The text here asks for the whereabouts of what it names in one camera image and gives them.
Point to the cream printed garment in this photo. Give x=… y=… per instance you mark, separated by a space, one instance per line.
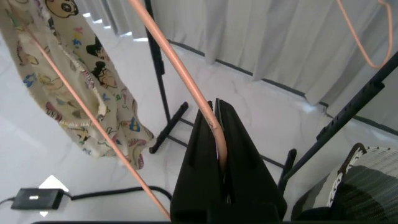
x=62 y=62

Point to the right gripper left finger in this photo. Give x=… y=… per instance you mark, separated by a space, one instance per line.
x=199 y=186

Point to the white curtain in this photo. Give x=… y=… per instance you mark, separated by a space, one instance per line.
x=264 y=34

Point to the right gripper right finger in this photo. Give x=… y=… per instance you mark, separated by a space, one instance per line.
x=252 y=186

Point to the black clothes rack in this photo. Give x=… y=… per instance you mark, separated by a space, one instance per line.
x=351 y=112

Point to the black power adapter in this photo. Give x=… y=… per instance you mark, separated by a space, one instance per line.
x=37 y=199

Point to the white laundry basket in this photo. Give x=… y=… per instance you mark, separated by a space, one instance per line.
x=373 y=158

